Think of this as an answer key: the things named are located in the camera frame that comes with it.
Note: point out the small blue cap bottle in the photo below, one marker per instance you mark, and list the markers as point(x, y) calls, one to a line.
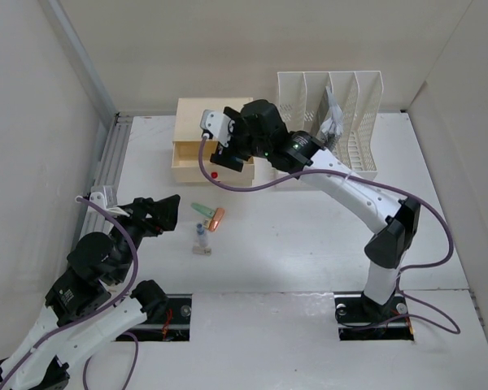
point(202, 239)

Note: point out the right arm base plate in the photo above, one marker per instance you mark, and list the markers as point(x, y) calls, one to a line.
point(361, 320)

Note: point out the aluminium rail frame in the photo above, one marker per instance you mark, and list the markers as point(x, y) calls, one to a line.
point(110, 141)

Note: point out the white perforated file organizer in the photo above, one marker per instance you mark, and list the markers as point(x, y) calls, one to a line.
point(358, 94)

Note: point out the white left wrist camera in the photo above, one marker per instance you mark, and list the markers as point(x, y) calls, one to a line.
point(104, 196)

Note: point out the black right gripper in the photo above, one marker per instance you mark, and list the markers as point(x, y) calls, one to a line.
point(225, 161)

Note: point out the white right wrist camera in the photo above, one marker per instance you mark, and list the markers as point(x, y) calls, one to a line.
point(216, 126)

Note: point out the green highlighter pen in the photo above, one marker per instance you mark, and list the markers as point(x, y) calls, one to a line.
point(203, 210)

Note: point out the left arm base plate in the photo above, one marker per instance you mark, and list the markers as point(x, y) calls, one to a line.
point(172, 326)

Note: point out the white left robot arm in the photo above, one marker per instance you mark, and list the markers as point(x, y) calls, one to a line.
point(96, 299)

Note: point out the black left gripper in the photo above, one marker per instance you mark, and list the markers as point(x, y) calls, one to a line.
point(164, 211)

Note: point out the grey setup guide booklet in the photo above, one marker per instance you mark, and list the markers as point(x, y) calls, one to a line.
point(329, 120)

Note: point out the cream wooden drawer cabinet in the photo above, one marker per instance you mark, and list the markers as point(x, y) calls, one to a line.
point(187, 137)

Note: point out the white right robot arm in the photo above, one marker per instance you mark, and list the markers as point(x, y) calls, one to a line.
point(392, 221)

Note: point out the small beige eraser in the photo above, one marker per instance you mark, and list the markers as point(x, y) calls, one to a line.
point(205, 251)

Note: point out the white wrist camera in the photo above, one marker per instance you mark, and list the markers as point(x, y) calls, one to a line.
point(104, 196)
point(216, 126)

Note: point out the orange highlighter pen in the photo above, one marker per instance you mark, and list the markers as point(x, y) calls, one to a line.
point(216, 219)

